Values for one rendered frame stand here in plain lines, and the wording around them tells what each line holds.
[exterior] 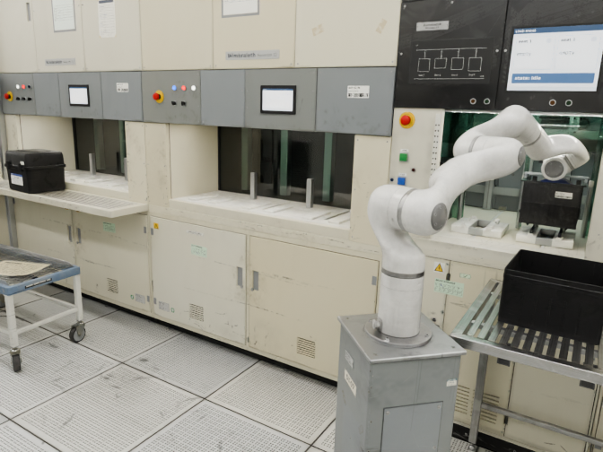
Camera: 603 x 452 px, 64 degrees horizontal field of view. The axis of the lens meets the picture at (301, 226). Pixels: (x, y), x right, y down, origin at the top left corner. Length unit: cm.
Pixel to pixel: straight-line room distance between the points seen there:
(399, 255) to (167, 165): 183
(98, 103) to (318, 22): 157
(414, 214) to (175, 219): 186
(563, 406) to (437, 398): 86
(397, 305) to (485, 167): 48
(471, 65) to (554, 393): 129
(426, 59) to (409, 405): 129
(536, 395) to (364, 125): 129
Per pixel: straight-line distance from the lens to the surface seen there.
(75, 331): 319
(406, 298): 136
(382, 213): 134
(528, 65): 198
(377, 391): 137
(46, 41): 372
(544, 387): 221
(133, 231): 318
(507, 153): 153
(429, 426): 150
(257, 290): 261
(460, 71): 202
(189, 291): 294
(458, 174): 144
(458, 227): 226
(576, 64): 196
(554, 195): 219
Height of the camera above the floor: 138
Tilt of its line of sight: 14 degrees down
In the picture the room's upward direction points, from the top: 2 degrees clockwise
